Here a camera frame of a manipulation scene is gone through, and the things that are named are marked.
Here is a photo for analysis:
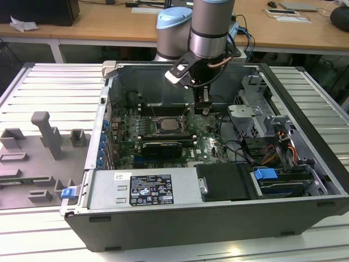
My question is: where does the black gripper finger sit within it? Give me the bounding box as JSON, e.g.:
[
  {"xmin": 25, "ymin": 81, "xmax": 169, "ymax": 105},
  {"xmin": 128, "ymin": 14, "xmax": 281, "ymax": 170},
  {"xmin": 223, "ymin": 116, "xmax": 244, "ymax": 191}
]
[{"xmin": 194, "ymin": 85, "xmax": 213, "ymax": 116}]

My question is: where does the metal socket cover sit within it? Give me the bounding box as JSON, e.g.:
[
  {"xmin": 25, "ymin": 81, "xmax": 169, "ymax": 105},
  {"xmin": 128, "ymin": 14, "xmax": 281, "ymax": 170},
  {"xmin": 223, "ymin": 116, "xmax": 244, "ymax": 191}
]
[{"xmin": 154, "ymin": 116, "xmax": 189, "ymax": 136}]

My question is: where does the silver square CPU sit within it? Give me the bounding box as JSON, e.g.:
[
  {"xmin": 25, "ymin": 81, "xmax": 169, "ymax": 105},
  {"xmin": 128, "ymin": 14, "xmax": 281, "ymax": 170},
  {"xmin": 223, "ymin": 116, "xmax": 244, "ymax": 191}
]
[{"xmin": 160, "ymin": 117, "xmax": 178, "ymax": 132}]

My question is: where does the black RAM slot bank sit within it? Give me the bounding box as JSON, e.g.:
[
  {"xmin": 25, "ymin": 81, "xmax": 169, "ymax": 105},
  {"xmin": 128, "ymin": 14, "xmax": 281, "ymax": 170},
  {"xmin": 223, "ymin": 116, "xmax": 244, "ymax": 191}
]
[
  {"xmin": 139, "ymin": 103, "xmax": 190, "ymax": 117},
  {"xmin": 137, "ymin": 134, "xmax": 198, "ymax": 142}
]

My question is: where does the CPU socket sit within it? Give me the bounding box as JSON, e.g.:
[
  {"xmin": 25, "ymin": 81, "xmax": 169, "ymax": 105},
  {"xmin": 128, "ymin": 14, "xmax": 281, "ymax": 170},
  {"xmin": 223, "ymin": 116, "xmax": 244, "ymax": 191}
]
[{"xmin": 154, "ymin": 115, "xmax": 190, "ymax": 136}]

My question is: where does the silver drive cage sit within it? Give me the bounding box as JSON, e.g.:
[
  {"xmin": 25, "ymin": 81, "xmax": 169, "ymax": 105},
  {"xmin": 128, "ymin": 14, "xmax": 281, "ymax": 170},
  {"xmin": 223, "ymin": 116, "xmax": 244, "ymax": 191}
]
[{"xmin": 227, "ymin": 74, "xmax": 274, "ymax": 140}]

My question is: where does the green motherboard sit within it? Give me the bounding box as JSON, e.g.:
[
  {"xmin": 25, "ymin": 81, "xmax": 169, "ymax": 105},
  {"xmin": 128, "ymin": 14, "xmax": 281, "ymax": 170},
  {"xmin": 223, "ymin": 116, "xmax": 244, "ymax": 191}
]
[{"xmin": 107, "ymin": 103, "xmax": 232, "ymax": 169}]

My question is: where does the black graphics card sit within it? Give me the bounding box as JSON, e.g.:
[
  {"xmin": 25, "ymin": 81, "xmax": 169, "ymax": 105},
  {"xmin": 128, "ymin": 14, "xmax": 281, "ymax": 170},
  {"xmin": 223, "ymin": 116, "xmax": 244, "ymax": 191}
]
[{"xmin": 141, "ymin": 141, "xmax": 183, "ymax": 158}]

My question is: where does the black plastic shroud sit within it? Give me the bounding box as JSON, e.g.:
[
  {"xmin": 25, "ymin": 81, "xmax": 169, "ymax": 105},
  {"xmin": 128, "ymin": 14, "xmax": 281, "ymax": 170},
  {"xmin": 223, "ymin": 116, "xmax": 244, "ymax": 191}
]
[{"xmin": 195, "ymin": 162, "xmax": 257, "ymax": 203}]

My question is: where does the white flat strip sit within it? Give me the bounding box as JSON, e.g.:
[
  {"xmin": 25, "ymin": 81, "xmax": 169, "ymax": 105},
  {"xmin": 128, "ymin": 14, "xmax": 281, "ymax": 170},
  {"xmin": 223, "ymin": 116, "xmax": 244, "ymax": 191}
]
[{"xmin": 131, "ymin": 7, "xmax": 164, "ymax": 14}]

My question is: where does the hard disk in blue carrier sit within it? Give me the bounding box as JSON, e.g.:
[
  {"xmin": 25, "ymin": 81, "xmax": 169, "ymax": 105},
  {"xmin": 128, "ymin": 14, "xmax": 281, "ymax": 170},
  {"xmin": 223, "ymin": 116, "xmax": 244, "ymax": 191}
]
[{"xmin": 252, "ymin": 168, "xmax": 314, "ymax": 199}]

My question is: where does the white flat device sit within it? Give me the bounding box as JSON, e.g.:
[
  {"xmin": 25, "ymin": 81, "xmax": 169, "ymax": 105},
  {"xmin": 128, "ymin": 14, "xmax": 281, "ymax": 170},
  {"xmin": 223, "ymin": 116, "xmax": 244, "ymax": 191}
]
[{"xmin": 264, "ymin": 8, "xmax": 298, "ymax": 16}]

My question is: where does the white paper sheet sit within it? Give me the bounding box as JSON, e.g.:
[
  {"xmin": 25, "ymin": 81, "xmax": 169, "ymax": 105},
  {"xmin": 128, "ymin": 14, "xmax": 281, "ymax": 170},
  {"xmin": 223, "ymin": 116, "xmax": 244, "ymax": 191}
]
[{"xmin": 274, "ymin": 14, "xmax": 312, "ymax": 24}]

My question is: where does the wooden desk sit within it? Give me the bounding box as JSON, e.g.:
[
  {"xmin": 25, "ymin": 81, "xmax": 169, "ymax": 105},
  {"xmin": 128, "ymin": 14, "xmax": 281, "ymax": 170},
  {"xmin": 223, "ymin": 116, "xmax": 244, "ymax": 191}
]
[{"xmin": 0, "ymin": 0, "xmax": 349, "ymax": 55}]

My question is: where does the grey flat laptop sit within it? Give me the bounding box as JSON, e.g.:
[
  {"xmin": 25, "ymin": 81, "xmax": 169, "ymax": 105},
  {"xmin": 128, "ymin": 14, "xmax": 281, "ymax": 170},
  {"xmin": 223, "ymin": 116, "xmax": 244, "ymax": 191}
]
[{"xmin": 279, "ymin": 0, "xmax": 320, "ymax": 13}]

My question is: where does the black open PC case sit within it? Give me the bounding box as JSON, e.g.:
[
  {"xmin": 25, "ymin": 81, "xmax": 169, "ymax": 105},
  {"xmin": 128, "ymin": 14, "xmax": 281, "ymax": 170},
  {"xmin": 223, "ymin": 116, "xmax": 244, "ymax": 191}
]
[{"xmin": 59, "ymin": 60, "xmax": 349, "ymax": 253}]

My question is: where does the silver power supply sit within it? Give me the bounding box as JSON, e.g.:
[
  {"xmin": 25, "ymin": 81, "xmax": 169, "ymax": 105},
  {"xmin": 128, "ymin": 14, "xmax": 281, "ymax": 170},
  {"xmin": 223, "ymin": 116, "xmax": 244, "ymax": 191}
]
[{"xmin": 86, "ymin": 166, "xmax": 204, "ymax": 211}]

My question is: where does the silver metal disk bay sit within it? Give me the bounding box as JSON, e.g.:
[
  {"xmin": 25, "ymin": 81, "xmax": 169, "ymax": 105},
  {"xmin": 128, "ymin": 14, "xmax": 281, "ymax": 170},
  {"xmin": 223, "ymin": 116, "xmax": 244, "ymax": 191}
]
[{"xmin": 249, "ymin": 162, "xmax": 329, "ymax": 200}]

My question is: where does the black round object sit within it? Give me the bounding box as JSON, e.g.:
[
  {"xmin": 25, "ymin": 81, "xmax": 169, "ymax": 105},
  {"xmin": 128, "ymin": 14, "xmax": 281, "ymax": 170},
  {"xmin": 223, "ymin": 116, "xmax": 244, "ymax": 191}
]
[{"xmin": 329, "ymin": 6, "xmax": 349, "ymax": 32}]

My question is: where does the black box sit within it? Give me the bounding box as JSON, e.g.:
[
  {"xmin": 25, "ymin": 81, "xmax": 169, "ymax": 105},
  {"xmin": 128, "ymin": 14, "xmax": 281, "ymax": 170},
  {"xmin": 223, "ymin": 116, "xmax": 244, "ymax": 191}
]
[{"xmin": 0, "ymin": 0, "xmax": 80, "ymax": 27}]

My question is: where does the grey parts rack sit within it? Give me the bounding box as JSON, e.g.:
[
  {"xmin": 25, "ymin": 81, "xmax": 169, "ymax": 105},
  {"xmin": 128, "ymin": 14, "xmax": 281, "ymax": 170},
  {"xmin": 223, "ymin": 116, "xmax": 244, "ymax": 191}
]
[{"xmin": 0, "ymin": 111, "xmax": 92, "ymax": 211}]

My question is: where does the crumpled white paper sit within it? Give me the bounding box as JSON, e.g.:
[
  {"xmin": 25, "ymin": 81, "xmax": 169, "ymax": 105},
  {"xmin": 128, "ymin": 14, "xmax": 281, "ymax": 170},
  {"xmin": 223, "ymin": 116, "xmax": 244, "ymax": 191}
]
[{"xmin": 9, "ymin": 15, "xmax": 39, "ymax": 33}]

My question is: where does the green RAM stick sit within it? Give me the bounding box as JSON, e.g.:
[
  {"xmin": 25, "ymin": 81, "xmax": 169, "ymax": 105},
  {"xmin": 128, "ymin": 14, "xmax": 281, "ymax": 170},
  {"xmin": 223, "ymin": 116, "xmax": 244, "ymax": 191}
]
[{"xmin": 0, "ymin": 177, "xmax": 51, "ymax": 184}]

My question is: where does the copper coloured cable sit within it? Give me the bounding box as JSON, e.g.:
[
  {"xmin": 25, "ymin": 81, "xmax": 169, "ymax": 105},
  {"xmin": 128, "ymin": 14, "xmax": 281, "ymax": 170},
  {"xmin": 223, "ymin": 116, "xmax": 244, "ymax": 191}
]
[{"xmin": 207, "ymin": 53, "xmax": 233, "ymax": 69}]

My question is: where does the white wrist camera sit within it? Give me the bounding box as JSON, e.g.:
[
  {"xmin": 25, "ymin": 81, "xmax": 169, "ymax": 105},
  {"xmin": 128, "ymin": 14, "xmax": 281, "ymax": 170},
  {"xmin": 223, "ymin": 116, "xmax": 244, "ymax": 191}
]
[{"xmin": 164, "ymin": 53, "xmax": 200, "ymax": 90}]

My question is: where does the black internal cable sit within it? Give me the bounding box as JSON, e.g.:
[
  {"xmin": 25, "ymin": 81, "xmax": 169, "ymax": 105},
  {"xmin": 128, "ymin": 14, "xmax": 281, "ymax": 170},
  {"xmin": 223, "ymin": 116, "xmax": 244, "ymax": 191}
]
[{"xmin": 218, "ymin": 110, "xmax": 256, "ymax": 167}]

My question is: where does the blue cable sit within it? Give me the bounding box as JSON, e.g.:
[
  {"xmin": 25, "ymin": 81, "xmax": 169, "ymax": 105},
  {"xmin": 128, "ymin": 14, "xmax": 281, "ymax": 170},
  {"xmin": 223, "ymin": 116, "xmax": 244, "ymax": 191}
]
[{"xmin": 236, "ymin": 26, "xmax": 254, "ymax": 64}]

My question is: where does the orange yellow wire bundle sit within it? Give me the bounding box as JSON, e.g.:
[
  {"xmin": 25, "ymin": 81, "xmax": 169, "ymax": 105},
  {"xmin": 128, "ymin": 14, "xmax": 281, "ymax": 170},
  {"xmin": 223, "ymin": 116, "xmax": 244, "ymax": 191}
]
[{"xmin": 261, "ymin": 130, "xmax": 298, "ymax": 166}]

